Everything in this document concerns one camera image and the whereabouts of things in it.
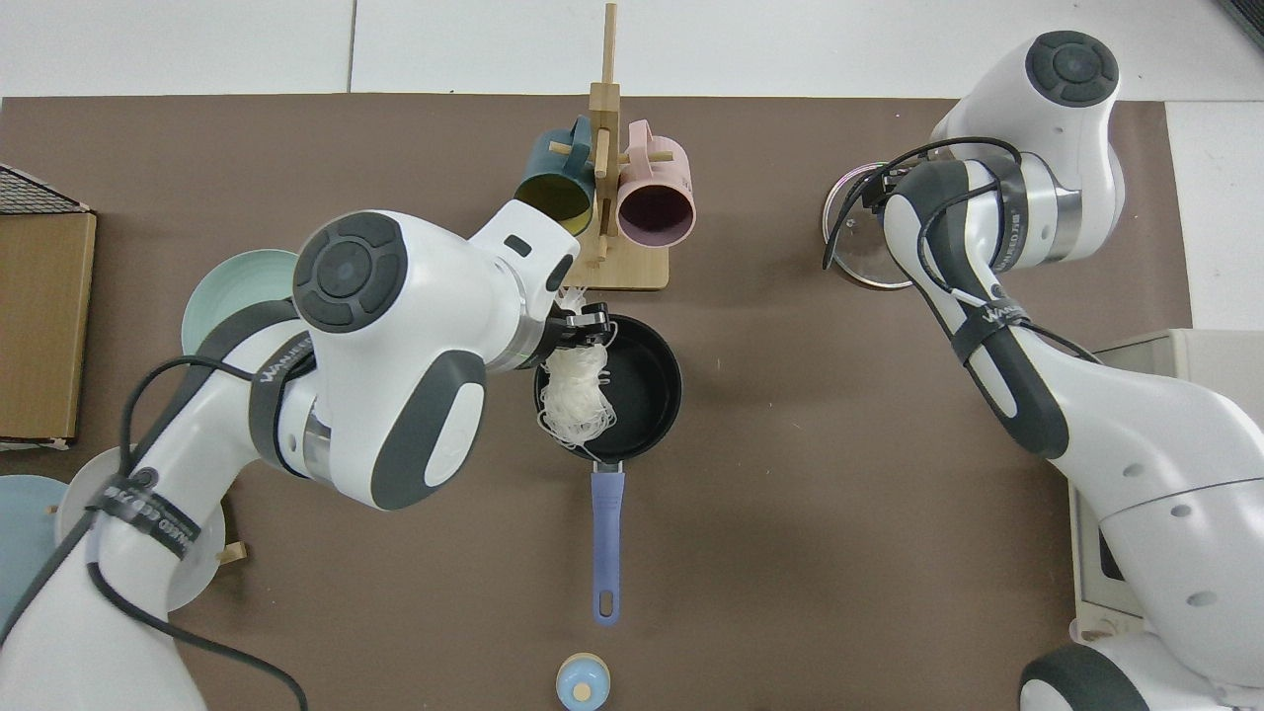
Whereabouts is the white vermicelli bundle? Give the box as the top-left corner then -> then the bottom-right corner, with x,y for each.
536,281 -> 618,465

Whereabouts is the glass lid with blue knob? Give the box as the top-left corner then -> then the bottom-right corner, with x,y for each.
823,161 -> 919,290

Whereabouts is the pale green plate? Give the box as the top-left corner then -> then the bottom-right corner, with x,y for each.
181,249 -> 302,356

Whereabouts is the wooden plate rack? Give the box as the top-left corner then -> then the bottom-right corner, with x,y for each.
47,504 -> 248,566

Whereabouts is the grey white plate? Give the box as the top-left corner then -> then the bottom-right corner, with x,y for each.
54,444 -> 228,613

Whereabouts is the light blue plate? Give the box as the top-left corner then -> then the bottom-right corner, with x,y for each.
0,474 -> 72,625

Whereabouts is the wooden cup stand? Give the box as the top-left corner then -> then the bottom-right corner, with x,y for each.
545,2 -> 671,291

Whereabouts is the pink mug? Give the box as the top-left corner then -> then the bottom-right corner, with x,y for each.
616,119 -> 697,248

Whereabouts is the teal mug with yellow inside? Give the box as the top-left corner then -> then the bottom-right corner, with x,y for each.
513,115 -> 598,238

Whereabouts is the brown table cloth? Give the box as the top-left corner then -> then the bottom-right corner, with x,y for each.
0,94 -> 1196,711

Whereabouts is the small blue round thing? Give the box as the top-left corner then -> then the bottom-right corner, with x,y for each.
555,653 -> 612,711

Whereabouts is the pale toaster oven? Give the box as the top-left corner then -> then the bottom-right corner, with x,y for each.
1069,329 -> 1264,643

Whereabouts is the dark ribbed object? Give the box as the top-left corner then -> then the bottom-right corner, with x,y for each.
1220,0 -> 1264,50

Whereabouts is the black pot with purple handle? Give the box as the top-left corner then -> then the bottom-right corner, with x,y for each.
533,314 -> 684,627

